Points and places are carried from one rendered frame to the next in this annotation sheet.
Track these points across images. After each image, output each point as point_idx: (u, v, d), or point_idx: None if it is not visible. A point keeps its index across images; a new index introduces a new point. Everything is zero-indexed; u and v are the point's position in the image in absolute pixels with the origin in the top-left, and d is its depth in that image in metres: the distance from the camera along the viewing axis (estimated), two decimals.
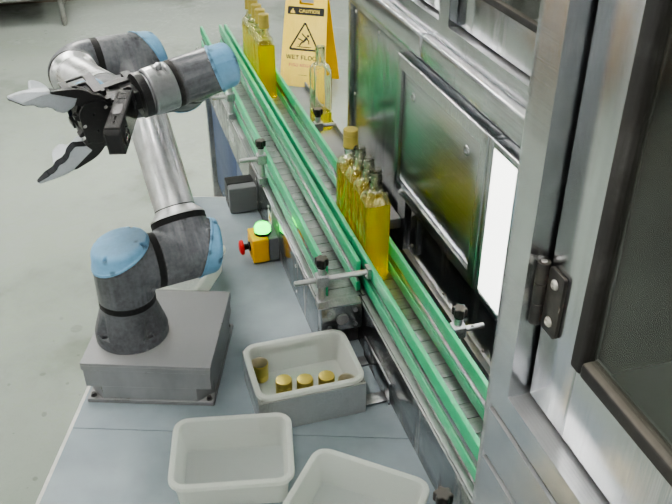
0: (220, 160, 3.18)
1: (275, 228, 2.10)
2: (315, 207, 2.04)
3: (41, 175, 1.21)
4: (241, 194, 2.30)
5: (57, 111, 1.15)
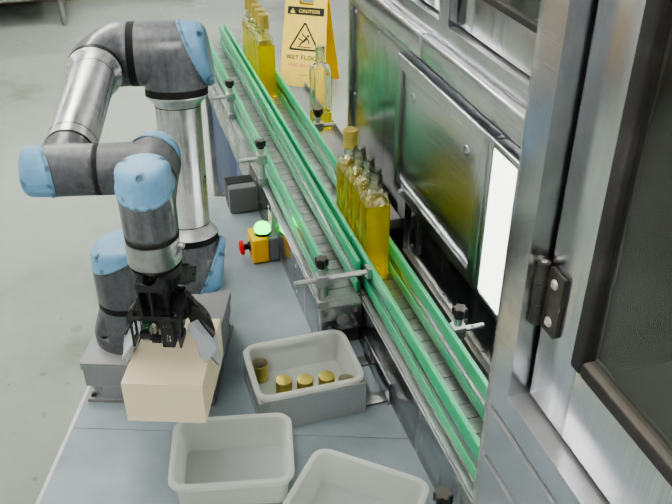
0: (220, 160, 3.18)
1: (275, 228, 2.10)
2: (315, 207, 2.04)
3: (131, 358, 1.24)
4: (241, 194, 2.30)
5: None
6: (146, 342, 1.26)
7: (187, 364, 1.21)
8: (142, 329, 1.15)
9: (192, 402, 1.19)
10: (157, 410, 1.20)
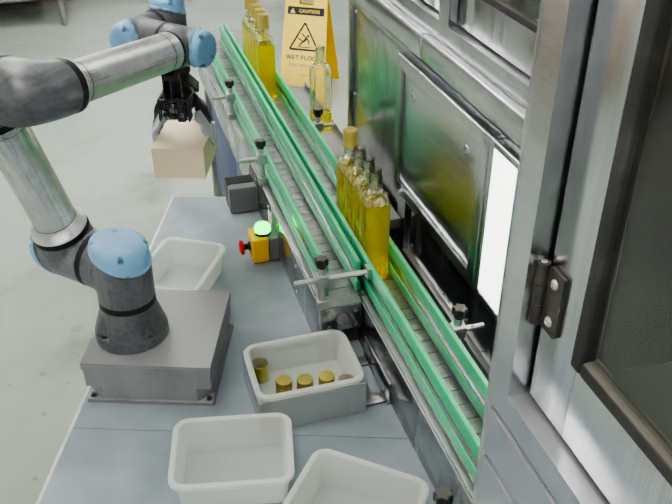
0: (220, 160, 3.18)
1: (275, 228, 2.10)
2: (315, 207, 2.04)
3: (156, 140, 1.91)
4: (241, 194, 2.30)
5: None
6: (166, 131, 1.92)
7: (193, 140, 1.87)
8: (165, 110, 1.81)
9: (196, 162, 1.85)
10: (174, 169, 1.86)
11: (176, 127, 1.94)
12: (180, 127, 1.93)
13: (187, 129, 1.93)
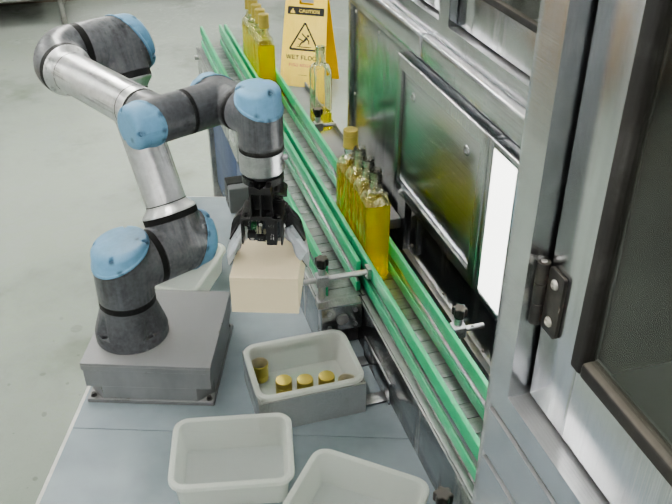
0: (220, 160, 3.18)
1: None
2: (315, 207, 2.04)
3: (233, 260, 1.47)
4: (241, 194, 2.30)
5: (287, 235, 1.45)
6: (245, 248, 1.48)
7: (282, 264, 1.44)
8: (249, 230, 1.37)
9: (288, 294, 1.41)
10: (258, 302, 1.43)
11: (257, 241, 1.50)
12: (262, 242, 1.50)
13: (271, 245, 1.49)
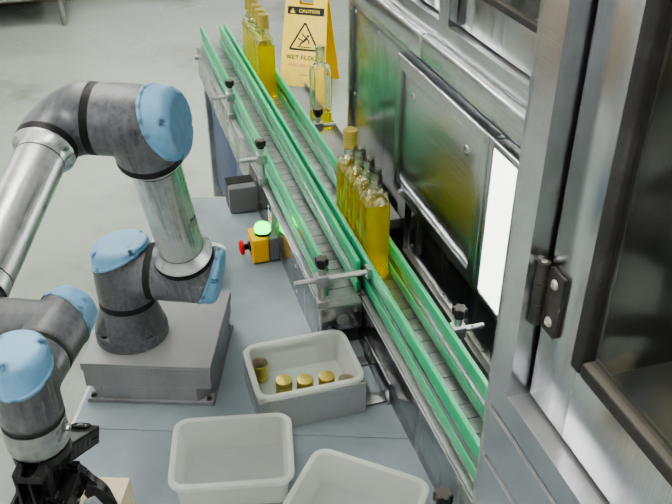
0: (220, 160, 3.18)
1: (275, 228, 2.10)
2: (315, 207, 2.04)
3: None
4: (241, 194, 2.30)
5: None
6: None
7: None
8: None
9: None
10: None
11: None
12: None
13: None
